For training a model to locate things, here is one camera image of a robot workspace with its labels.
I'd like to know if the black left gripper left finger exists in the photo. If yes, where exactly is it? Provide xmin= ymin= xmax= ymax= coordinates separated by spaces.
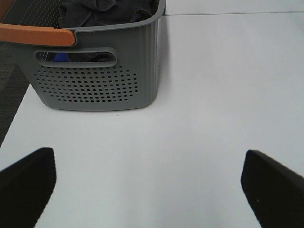
xmin=0 ymin=148 xmax=57 ymax=228

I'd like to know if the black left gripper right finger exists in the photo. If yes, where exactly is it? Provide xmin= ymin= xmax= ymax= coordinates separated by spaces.
xmin=240 ymin=150 xmax=304 ymax=228

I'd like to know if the blue cloth in basket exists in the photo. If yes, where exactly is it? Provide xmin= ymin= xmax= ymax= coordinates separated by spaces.
xmin=53 ymin=53 xmax=69 ymax=62

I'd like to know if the grey perforated plastic basket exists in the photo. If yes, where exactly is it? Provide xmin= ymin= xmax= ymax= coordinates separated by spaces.
xmin=0 ymin=0 xmax=166 ymax=111

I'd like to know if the dark grey cloth in basket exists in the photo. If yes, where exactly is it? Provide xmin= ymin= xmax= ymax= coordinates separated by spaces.
xmin=57 ymin=0 xmax=158 ymax=28

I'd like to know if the orange wooden basket handle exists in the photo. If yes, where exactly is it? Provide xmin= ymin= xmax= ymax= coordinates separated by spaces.
xmin=0 ymin=23 xmax=76 ymax=47

